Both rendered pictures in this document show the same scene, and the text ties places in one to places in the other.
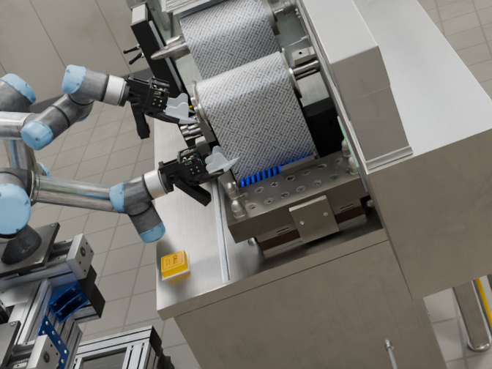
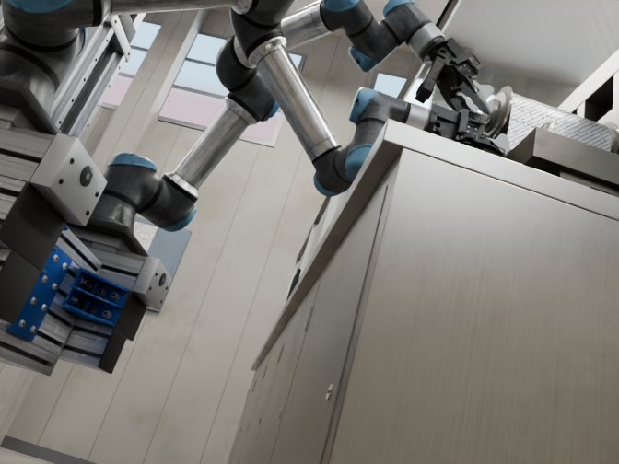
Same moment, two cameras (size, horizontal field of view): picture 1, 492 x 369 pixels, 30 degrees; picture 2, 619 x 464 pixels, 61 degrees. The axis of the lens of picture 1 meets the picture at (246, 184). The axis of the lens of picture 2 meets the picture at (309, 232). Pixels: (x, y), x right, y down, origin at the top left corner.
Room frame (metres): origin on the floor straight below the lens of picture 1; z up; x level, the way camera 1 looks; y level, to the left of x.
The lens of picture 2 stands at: (1.38, 0.52, 0.42)
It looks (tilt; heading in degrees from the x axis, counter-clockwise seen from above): 24 degrees up; 349
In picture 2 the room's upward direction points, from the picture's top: 17 degrees clockwise
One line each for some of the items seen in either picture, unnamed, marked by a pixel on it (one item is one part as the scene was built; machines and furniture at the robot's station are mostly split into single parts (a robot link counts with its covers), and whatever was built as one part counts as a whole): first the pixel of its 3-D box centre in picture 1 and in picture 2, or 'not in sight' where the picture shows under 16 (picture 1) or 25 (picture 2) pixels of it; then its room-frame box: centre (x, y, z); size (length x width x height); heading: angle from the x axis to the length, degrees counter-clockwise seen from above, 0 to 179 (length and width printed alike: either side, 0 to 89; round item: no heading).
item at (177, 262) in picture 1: (173, 263); not in sight; (2.12, 0.27, 0.91); 0.07 x 0.07 x 0.02; 83
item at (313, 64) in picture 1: (305, 66); not in sight; (2.21, -0.27, 1.25); 0.07 x 0.04 x 0.04; 83
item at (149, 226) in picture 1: (145, 218); (364, 155); (2.24, 0.30, 1.01); 0.11 x 0.08 x 0.11; 9
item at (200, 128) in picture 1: (215, 163); not in sight; (2.29, 0.05, 1.05); 0.06 x 0.05 x 0.31; 83
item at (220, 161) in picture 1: (221, 161); (503, 146); (2.17, 0.04, 1.12); 0.09 x 0.03 x 0.06; 82
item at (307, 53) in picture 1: (303, 54); not in sight; (2.21, -0.28, 1.28); 0.06 x 0.05 x 0.02; 83
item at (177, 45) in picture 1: (180, 46); not in sight; (2.50, 0.01, 1.34); 0.06 x 0.06 x 0.06; 83
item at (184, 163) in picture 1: (184, 170); (451, 133); (2.20, 0.14, 1.12); 0.12 x 0.08 x 0.09; 83
